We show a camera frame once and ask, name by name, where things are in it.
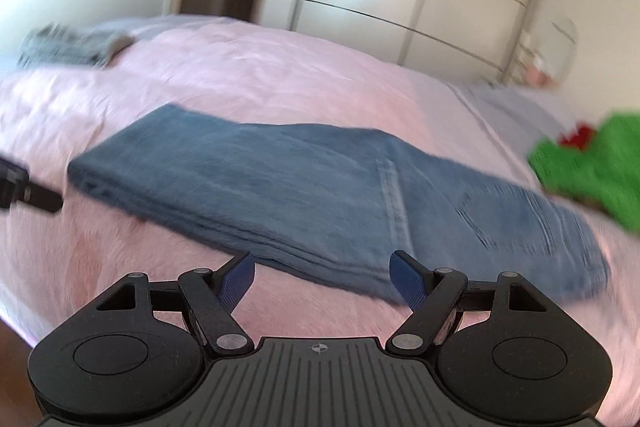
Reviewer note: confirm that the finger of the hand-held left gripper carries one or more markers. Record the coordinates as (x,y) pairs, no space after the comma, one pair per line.
(45,201)

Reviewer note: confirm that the blue denim jeans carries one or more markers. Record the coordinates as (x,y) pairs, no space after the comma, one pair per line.
(300,177)

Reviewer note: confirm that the oval vanity mirror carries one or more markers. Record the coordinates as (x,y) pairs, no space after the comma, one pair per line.
(562,52)

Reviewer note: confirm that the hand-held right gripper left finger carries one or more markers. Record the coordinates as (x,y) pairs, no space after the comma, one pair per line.
(237,282)

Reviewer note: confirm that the grey folded garment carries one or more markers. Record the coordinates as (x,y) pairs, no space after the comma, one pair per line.
(70,44)

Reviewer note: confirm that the green knit sweater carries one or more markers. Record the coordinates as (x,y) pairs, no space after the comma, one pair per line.
(600,172)

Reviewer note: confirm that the red garment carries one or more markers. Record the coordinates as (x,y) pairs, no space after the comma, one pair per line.
(575,138)

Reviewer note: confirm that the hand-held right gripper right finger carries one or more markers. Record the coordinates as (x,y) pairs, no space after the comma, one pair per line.
(407,279)

